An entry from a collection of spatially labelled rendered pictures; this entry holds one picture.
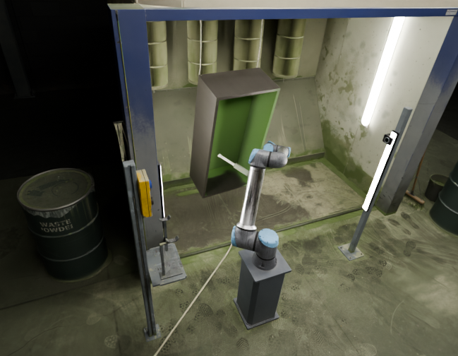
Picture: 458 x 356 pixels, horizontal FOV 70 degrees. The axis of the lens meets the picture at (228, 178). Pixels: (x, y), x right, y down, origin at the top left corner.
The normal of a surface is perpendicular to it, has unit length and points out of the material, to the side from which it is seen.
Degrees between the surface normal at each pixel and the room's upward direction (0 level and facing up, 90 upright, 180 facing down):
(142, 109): 90
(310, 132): 57
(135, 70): 90
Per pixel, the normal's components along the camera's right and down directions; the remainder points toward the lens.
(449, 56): -0.92, 0.18
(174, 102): 0.35, 0.03
